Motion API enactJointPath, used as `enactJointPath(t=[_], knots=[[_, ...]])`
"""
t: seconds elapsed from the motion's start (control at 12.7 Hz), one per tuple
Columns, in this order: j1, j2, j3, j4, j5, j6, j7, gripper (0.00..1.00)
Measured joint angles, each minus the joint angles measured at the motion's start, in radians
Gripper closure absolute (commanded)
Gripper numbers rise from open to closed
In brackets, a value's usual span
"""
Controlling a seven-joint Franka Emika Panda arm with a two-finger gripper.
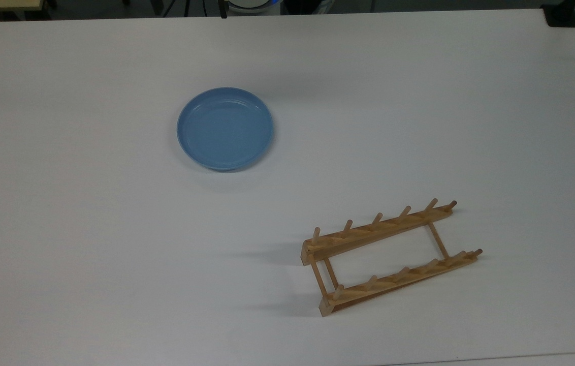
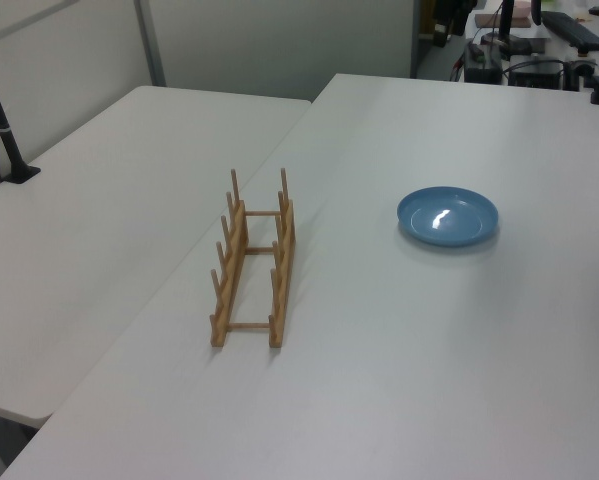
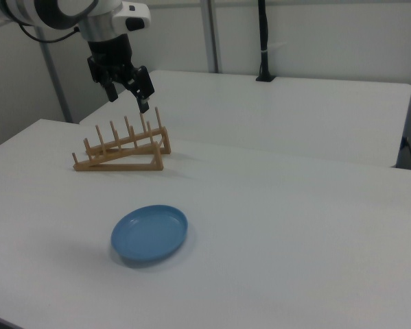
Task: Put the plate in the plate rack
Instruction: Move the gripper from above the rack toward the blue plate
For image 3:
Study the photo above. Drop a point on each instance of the blue plate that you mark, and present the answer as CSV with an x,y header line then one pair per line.
x,y
147,233

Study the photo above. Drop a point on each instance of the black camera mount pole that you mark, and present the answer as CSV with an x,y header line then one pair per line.
x,y
262,34

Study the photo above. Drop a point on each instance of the wooden plate rack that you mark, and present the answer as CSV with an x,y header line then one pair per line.
x,y
116,167

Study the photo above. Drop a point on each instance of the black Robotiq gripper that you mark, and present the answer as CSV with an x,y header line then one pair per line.
x,y
110,56

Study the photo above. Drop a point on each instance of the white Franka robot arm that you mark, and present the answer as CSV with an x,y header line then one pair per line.
x,y
99,10

